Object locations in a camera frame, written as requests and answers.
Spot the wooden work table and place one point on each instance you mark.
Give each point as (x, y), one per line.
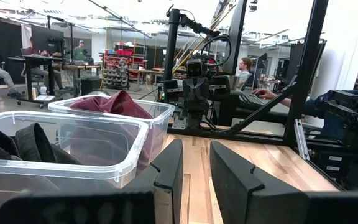
(82, 66)

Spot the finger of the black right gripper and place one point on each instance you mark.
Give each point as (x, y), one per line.
(200, 92)
(192, 92)

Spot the black partition curtain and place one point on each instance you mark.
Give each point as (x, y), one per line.
(9, 40)

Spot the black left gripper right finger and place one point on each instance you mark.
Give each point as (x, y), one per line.
(235, 186)

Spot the black metal table frame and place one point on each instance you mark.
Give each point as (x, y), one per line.
(303, 77)

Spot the black baseball cap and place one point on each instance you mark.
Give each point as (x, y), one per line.
(36, 143)

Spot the black rolling desk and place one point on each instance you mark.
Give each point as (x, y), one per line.
(28, 77)

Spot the black computer monitor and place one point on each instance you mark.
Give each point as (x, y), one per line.
(47, 39)
(236, 31)

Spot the red parts shelf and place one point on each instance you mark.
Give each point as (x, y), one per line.
(117, 62)

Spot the silver metal bracket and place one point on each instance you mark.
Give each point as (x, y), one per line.
(179, 123)

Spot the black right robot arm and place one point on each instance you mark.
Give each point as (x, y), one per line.
(221, 85)

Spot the black keyboard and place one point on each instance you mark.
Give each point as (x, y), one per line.
(252, 101)

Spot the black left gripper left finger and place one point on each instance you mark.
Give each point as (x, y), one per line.
(166, 174)

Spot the white cup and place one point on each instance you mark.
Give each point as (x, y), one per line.
(43, 91)

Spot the black computer case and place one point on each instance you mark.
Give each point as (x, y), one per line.
(90, 85)

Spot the black equipment block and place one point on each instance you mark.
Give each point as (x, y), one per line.
(353, 130)

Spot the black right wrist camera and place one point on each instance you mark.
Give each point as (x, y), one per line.
(196, 69)

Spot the clear plastic bin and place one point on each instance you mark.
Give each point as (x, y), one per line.
(73, 174)
(163, 112)

